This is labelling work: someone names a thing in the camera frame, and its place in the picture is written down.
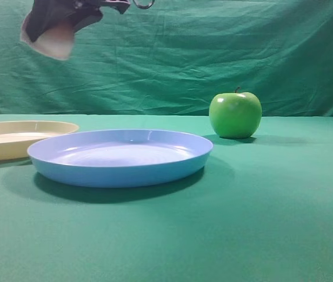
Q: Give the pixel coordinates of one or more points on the green backdrop cloth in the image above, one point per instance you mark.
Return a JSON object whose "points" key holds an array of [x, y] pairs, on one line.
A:
{"points": [[174, 58]]}

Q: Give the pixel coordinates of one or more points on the green apple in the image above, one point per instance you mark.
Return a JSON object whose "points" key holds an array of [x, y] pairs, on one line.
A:
{"points": [[235, 115]]}

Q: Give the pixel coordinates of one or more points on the green table cloth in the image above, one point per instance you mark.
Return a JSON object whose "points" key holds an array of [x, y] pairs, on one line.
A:
{"points": [[261, 210]]}

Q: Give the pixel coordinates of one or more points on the blue plastic plate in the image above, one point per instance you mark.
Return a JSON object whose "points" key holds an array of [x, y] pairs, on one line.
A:
{"points": [[120, 158]]}

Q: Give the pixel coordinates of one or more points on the yellow brown bread bun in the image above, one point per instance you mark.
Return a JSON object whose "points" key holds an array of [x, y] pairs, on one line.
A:
{"points": [[56, 43]]}

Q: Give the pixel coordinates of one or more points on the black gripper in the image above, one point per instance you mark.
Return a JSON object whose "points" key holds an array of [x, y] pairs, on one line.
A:
{"points": [[46, 14]]}

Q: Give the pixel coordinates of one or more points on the pale yellow plastic plate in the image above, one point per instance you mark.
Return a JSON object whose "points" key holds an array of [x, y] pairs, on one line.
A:
{"points": [[17, 136]]}

